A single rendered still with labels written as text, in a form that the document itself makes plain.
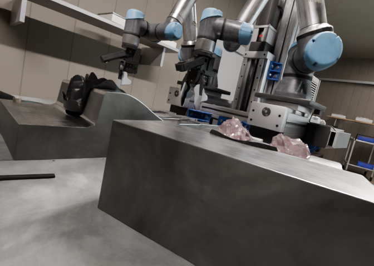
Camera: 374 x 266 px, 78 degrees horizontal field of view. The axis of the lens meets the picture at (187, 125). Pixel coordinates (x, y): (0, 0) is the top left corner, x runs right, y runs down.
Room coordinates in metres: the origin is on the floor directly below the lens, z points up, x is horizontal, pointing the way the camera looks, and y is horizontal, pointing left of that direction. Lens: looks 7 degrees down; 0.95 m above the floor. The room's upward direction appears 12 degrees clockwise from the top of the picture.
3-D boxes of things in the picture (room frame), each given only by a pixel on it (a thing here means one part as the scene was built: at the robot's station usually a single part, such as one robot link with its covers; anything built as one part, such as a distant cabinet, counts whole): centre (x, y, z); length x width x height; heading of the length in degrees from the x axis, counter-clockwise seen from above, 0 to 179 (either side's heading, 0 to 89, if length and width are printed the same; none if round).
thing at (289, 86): (0.99, -0.41, 1.09); 0.15 x 0.15 x 0.10
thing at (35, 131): (0.62, 0.17, 0.87); 0.50 x 0.26 x 0.14; 136
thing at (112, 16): (2.47, 0.93, 1.55); 0.36 x 0.34 x 0.09; 136
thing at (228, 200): (0.43, -0.14, 0.85); 0.50 x 0.26 x 0.11; 153
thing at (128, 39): (1.08, 0.33, 1.15); 0.08 x 0.08 x 0.05
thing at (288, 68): (0.99, -0.41, 1.20); 0.13 x 0.12 x 0.14; 176
